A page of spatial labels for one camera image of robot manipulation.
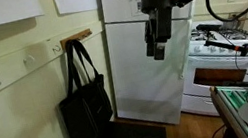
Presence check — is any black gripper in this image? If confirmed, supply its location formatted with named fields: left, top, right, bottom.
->
left=137, top=0, right=184, bottom=64

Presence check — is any black tote bag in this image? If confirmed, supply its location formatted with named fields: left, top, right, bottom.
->
left=48, top=34, right=118, bottom=138

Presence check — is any white refrigerator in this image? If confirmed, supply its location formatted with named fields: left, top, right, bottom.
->
left=97, top=0, right=214, bottom=134

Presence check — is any small fridge photo magnet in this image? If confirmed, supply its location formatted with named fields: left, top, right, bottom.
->
left=133, top=0, right=146, bottom=14

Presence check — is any black pan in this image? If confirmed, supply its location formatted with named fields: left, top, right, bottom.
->
left=195, top=19, right=224, bottom=34

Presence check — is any white gas stove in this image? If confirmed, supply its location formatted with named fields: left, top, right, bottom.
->
left=167, top=12, right=248, bottom=123

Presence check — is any black rod with orange tip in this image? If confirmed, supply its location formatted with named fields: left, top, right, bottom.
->
left=202, top=32, right=248, bottom=63

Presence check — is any wooden peg rack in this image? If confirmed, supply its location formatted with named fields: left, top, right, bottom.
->
left=58, top=28, right=96, bottom=51

